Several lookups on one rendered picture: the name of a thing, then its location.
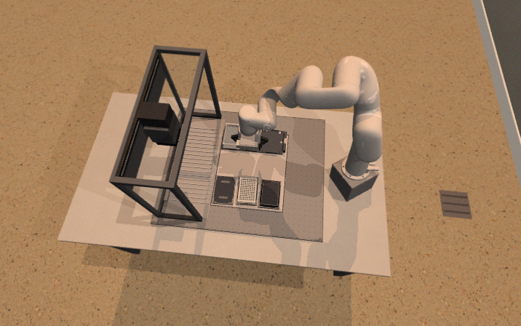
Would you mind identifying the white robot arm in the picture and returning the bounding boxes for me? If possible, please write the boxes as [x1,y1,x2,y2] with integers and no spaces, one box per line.
[236,56,383,180]

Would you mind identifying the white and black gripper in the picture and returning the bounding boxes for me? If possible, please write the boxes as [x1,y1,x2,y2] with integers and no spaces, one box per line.
[231,127,269,150]

